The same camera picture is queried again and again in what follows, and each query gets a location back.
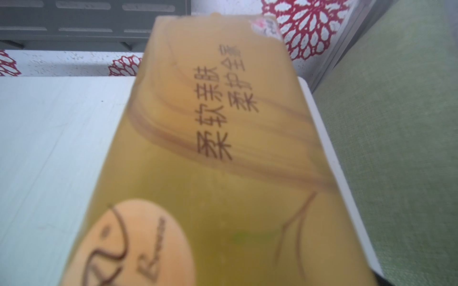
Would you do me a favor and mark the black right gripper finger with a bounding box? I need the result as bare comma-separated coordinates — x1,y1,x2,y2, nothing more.
373,271,394,286

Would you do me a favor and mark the gold tissue pack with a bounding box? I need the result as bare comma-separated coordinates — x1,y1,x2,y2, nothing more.
60,14,376,286

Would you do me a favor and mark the white two-tier shelf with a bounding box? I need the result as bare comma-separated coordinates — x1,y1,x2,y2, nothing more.
0,76,385,286

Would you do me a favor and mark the grey wall-mounted rack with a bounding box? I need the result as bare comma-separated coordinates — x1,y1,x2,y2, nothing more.
1,0,192,52

